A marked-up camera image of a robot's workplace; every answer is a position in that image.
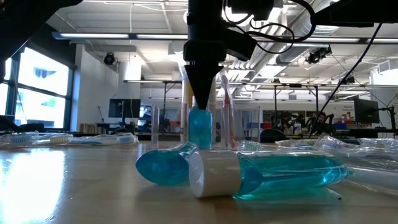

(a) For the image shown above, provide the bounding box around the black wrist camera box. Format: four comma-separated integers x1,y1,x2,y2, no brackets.
223,27,259,62

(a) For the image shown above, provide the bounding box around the black computer monitor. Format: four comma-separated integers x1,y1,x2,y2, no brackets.
353,98,381,124
108,98,142,119

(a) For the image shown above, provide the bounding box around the wooden blocks stack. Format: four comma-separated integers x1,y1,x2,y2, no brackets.
78,123,98,134

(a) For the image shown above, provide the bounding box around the black aluminium table frame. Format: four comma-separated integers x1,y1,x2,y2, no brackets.
74,132,187,141

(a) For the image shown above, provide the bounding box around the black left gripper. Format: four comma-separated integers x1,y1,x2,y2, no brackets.
182,0,228,110

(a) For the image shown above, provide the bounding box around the yellow wipes canister white lid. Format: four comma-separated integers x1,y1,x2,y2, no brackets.
180,77,220,144

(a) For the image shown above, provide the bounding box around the black ceiling spotlight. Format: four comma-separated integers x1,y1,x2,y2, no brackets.
103,52,117,66

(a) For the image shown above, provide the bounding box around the large window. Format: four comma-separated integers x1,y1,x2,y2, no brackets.
0,46,75,132

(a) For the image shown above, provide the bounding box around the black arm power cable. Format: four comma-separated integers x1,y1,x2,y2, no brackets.
308,22,384,138

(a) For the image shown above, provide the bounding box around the person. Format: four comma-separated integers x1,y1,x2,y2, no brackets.
309,111,336,135

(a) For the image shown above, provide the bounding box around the clear acrylic organizer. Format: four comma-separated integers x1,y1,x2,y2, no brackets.
150,104,262,150

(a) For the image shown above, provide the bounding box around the black ceiling camera rig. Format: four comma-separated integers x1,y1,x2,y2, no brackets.
305,45,333,65

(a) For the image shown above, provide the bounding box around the white blue toothbrush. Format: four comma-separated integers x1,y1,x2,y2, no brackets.
313,133,398,149

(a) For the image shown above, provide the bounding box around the silver ventilation duct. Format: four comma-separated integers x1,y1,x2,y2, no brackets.
229,0,338,71

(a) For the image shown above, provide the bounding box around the green toothbrush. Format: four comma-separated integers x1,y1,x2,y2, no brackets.
70,132,140,146
238,139,398,192

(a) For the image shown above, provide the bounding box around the ceiling light strip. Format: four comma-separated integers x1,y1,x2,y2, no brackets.
52,30,189,40
292,37,398,44

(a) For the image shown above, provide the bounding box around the blue mouthwash bottle white cap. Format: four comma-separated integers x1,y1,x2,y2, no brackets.
134,142,199,187
188,149,349,200
187,105,214,151

